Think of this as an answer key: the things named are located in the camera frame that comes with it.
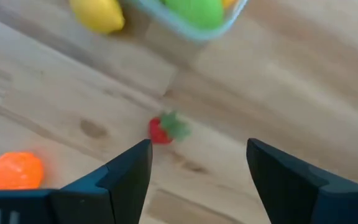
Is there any yellow toy lemon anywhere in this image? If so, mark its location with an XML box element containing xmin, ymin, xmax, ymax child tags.
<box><xmin>68</xmin><ymin>0</ymin><xmax>126</xmax><ymax>34</ymax></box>

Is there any red toy strawberry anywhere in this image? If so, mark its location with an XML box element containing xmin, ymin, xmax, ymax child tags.
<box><xmin>147</xmin><ymin>111</ymin><xmax>192</xmax><ymax>146</ymax></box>

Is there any green round toy fruit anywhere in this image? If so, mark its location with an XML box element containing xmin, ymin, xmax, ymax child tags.
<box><xmin>162</xmin><ymin>0</ymin><xmax>226</xmax><ymax>31</ymax></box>

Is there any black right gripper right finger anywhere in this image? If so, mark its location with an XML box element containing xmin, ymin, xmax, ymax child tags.
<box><xmin>246</xmin><ymin>138</ymin><xmax>358</xmax><ymax>224</ymax></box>

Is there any orange toy fruit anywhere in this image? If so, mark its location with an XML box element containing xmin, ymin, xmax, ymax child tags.
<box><xmin>0</xmin><ymin>151</ymin><xmax>45</xmax><ymax>190</ymax></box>

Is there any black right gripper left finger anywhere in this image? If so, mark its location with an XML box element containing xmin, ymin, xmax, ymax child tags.
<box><xmin>0</xmin><ymin>138</ymin><xmax>154</xmax><ymax>224</ymax></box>

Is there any clear plastic tupperware container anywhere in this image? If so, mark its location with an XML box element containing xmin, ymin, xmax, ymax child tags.
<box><xmin>126</xmin><ymin>0</ymin><xmax>250</xmax><ymax>43</ymax></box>

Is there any yellow-orange toy fruit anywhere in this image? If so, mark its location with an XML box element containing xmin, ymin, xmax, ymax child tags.
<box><xmin>221</xmin><ymin>0</ymin><xmax>239</xmax><ymax>9</ymax></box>

